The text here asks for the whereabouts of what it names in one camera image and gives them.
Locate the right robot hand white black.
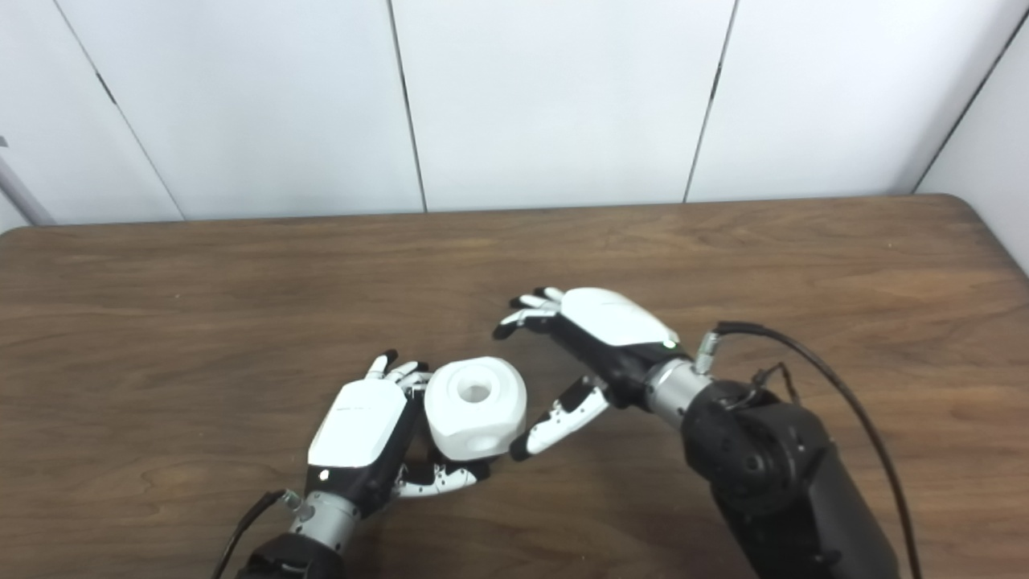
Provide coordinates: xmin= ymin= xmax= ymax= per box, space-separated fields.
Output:
xmin=492 ymin=286 xmax=694 ymax=463

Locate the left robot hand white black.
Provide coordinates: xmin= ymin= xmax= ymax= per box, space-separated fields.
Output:
xmin=305 ymin=350 xmax=491 ymax=517

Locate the round white piece with holes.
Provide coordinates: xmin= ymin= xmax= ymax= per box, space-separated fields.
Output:
xmin=424 ymin=357 xmax=529 ymax=463

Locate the grey wall corner post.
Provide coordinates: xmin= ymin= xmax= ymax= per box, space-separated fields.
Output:
xmin=0 ymin=137 xmax=58 ymax=227

